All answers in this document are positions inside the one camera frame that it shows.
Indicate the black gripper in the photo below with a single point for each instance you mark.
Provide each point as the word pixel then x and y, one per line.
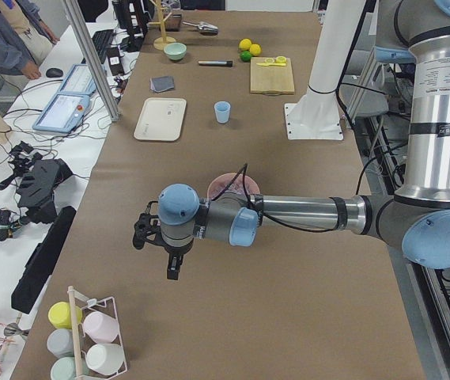
pixel 175 249

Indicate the clear ice cubes pile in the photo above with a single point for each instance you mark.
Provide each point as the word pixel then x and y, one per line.
pixel 236 186

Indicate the pink cup in rack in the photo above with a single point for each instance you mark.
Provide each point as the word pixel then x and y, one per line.
pixel 100 327

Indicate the white cup rack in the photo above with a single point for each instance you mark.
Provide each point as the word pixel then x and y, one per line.
pixel 80 306

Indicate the white cup in rack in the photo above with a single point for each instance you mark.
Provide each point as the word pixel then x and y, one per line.
pixel 105 359

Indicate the yellow cup in rack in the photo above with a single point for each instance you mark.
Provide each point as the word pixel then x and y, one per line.
pixel 59 315

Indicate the grey cup in rack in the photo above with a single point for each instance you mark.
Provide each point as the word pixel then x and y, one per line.
pixel 60 343

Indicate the pale green cup in rack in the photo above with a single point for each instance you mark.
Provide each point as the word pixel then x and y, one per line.
pixel 63 369

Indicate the light blue plastic cup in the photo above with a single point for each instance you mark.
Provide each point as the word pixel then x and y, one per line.
pixel 222 111

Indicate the wooden cup tree stand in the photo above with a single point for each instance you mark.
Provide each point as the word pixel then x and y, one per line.
pixel 163 14

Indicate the steel ice scoop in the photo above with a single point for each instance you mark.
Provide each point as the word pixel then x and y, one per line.
pixel 203 28

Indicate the pink bowl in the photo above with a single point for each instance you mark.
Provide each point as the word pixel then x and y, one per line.
pixel 210 190

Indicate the black speaker bar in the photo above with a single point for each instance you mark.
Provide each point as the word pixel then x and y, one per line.
pixel 42 262

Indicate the cream rabbit serving tray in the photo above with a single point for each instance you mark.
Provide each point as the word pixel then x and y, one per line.
pixel 161 119

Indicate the grey folded cloth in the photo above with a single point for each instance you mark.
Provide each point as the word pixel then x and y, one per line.
pixel 162 84

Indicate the teach pendant lower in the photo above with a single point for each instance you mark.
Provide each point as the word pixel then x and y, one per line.
pixel 62 114

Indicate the teach pendant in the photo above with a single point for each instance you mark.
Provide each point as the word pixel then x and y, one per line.
pixel 78 80
pixel 62 114

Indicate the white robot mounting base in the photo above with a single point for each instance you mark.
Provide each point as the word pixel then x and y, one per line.
pixel 317 115

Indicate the teach pendant upper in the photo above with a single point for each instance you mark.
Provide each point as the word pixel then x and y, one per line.
pixel 78 80

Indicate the wooden cutting board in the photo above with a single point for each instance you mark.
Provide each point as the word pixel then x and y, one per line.
pixel 271 79

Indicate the mint green bowl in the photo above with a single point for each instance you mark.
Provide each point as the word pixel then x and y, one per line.
pixel 175 51

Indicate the green lime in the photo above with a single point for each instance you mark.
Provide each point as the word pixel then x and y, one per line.
pixel 245 56

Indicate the black computer mouse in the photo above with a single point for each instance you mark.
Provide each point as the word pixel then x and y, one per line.
pixel 54 72

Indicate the yellow lemon near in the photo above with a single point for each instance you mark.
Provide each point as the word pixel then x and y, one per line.
pixel 255 50

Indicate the yellow lemon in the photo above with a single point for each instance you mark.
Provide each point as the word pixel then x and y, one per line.
pixel 255 50
pixel 245 44

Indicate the lemon slice upper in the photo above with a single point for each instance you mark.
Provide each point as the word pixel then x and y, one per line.
pixel 280 59

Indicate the yellow lemon far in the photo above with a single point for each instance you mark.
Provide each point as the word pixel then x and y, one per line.
pixel 245 44

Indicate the black keyboard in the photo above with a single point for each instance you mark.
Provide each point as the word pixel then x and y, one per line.
pixel 102 40

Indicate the black monitor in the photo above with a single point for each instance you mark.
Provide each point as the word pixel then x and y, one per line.
pixel 131 16

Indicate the standing person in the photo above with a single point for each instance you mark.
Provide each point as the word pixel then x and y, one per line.
pixel 25 39

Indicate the aluminium frame post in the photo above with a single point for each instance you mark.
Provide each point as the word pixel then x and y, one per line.
pixel 81 32

